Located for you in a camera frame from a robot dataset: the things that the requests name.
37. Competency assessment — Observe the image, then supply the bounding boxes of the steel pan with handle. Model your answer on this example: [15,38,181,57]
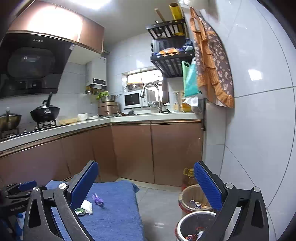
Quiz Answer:
[0,108,22,132]

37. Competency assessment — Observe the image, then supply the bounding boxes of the black wok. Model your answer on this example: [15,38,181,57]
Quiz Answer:
[30,93,60,123]

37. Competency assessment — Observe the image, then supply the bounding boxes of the green and white wrapper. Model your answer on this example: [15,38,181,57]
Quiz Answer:
[74,200,93,216]

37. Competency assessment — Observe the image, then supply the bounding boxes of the white bin with black liner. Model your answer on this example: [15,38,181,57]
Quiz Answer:
[176,210,218,241]

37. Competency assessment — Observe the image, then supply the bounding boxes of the yellow roll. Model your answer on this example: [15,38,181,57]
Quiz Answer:
[169,2,185,35]

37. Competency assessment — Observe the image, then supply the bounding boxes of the blue towel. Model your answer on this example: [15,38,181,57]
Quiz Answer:
[45,180,145,241]

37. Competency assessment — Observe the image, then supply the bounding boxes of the black countertop oven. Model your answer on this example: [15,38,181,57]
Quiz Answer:
[152,37,186,53]

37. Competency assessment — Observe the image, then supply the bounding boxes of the copper coloured electric cooker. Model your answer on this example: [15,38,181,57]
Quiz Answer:
[98,102,121,116]

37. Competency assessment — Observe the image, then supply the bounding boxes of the cooking oil bottle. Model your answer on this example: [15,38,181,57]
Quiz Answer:
[181,167,197,189]

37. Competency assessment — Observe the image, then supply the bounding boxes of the kitchen window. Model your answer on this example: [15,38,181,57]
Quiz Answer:
[122,66,163,93]

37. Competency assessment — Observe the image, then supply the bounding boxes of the brown kitchen cabinet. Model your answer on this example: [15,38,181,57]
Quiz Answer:
[0,111,204,187]

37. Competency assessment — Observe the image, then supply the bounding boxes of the purple candy wrapper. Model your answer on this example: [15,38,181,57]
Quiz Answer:
[92,193,104,207]

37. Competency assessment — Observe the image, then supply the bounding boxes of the black dish rack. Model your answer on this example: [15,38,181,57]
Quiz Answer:
[146,19,196,78]

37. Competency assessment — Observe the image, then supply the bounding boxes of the orange floral apron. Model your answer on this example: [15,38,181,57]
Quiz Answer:
[190,7,235,108]

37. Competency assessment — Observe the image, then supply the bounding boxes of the hanging white plastic bag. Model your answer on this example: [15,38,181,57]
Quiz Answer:
[182,96,199,107]

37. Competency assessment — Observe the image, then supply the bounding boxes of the steel bowl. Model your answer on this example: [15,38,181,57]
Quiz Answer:
[100,95,118,103]

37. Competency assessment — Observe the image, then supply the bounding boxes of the tan bin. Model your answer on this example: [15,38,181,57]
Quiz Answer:
[178,184,220,217]

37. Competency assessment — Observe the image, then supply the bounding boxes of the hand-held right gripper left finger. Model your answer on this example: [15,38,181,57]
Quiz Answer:
[23,160,100,241]

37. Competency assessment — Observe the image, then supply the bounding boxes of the steel faucet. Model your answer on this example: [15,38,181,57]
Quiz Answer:
[141,82,163,113]

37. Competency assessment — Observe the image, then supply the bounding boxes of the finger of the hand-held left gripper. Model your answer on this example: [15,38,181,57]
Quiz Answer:
[5,191,33,203]
[5,181,37,192]

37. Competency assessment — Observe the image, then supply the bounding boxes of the white water heater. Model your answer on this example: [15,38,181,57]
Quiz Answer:
[86,56,108,87]

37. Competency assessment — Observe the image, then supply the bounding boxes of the teal bag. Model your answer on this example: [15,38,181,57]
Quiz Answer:
[184,58,203,98]

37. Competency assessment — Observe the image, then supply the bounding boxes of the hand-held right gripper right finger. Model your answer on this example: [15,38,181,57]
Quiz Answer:
[193,161,270,241]

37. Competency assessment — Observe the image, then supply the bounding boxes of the red snack bag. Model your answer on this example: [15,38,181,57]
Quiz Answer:
[185,227,207,241]

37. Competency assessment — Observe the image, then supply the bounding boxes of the steel pot with lid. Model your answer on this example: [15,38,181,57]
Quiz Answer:
[127,82,144,91]

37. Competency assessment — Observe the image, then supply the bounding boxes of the orange packets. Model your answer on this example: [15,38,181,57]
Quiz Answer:
[159,47,183,56]

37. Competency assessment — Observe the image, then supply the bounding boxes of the green cutting board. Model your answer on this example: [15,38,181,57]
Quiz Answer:
[181,61,190,93]

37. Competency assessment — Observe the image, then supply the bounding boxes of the white microwave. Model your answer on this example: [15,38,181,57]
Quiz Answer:
[123,90,149,109]

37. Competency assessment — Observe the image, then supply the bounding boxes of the black range hood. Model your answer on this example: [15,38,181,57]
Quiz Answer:
[0,31,74,99]

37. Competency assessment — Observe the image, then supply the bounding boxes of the gas stove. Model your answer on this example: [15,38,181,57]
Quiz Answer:
[0,119,57,141]

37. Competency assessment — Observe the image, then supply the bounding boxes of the brown wall cabinet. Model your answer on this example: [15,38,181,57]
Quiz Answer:
[7,0,105,53]

